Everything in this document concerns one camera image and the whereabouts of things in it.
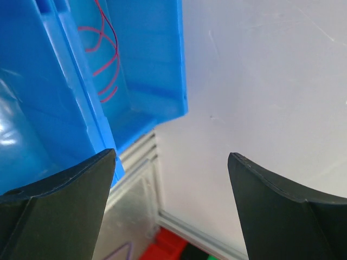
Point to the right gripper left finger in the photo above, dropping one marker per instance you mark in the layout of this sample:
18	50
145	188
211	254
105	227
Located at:
58	217

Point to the blue plastic bin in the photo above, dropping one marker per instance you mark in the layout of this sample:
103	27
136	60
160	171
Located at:
78	77

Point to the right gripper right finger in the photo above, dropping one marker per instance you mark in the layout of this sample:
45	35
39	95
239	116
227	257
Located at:
281	219

